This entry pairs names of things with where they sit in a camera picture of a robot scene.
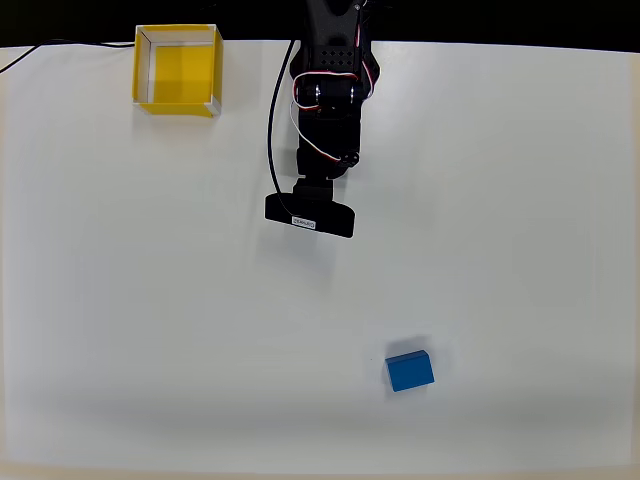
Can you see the yellow open cardboard box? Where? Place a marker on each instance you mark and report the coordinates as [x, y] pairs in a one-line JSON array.
[[185, 65]]

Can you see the blue block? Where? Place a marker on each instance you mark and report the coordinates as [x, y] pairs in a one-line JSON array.
[[410, 371]]

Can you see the black webcam with white label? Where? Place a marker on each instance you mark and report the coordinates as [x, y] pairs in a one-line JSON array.
[[320, 217]]

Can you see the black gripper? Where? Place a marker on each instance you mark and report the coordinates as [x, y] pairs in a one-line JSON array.
[[320, 162]]

